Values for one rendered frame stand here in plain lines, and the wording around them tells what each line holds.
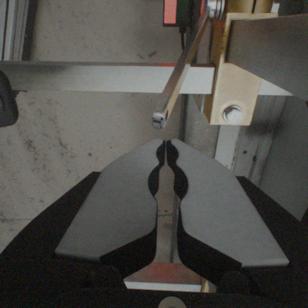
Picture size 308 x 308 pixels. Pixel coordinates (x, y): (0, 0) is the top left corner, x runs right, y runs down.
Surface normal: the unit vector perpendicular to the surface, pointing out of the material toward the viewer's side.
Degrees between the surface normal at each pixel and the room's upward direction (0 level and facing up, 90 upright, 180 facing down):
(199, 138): 0
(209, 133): 0
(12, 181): 0
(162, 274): 90
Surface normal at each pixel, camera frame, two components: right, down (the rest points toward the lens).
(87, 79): -0.04, 0.50
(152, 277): 0.01, -0.87
